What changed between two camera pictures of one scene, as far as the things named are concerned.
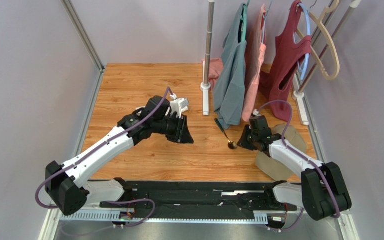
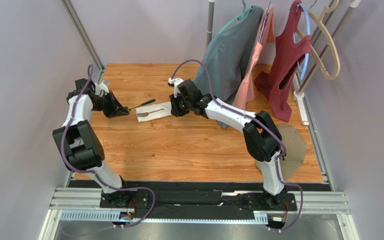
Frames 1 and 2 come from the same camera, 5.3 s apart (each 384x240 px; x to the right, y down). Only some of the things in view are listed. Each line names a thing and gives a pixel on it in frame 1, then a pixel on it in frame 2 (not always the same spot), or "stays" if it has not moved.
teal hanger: x=244 y=19 to x=244 y=13
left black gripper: x=182 y=130 to x=116 y=109
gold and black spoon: x=231 y=145 to x=146 y=102
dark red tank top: x=275 y=85 stays
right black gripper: x=250 y=139 to x=177 y=105
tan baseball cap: x=276 y=170 stays
